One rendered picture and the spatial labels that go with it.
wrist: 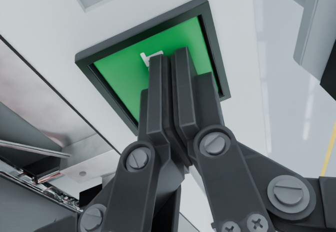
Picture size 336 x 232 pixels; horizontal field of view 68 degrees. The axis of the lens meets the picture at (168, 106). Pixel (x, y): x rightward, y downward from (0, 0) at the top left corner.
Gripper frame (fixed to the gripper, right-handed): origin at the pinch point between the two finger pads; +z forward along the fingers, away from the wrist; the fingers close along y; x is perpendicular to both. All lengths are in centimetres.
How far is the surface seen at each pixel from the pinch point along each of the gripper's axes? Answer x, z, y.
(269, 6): -66, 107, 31
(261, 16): -70, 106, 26
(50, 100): -4.3, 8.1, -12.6
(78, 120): -7.7, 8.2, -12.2
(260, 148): -10.5, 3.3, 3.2
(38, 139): -13.5, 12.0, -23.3
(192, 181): -11.7, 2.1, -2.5
